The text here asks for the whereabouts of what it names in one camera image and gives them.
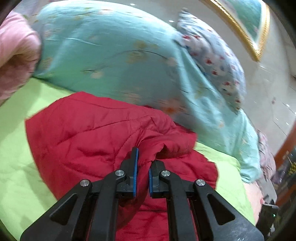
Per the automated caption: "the teal floral duvet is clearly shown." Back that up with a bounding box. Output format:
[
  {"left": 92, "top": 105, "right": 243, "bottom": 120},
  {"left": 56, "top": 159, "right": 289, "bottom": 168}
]
[{"left": 32, "top": 1, "right": 262, "bottom": 183}]

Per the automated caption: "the red quilted puffer jacket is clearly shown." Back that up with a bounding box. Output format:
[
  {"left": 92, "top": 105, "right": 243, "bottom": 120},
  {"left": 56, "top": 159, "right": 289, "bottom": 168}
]
[{"left": 25, "top": 92, "right": 218, "bottom": 240}]

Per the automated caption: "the lime green bed sheet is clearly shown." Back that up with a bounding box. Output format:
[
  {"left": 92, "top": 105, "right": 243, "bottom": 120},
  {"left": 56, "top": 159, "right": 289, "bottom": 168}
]
[{"left": 1, "top": 78, "right": 256, "bottom": 240}]

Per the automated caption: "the gold framed landscape painting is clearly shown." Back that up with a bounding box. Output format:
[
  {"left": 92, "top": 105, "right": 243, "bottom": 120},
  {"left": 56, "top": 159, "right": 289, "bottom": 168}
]
[{"left": 203, "top": 0, "right": 270, "bottom": 62}]

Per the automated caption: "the grey bear print pillow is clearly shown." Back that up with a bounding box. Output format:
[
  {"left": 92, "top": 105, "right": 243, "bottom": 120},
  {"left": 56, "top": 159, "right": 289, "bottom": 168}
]
[{"left": 175, "top": 9, "right": 246, "bottom": 112}]

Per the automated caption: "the pink plaid pillow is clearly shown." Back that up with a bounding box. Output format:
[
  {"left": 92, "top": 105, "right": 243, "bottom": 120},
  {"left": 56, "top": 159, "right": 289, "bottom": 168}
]
[{"left": 257, "top": 130, "right": 276, "bottom": 181}]

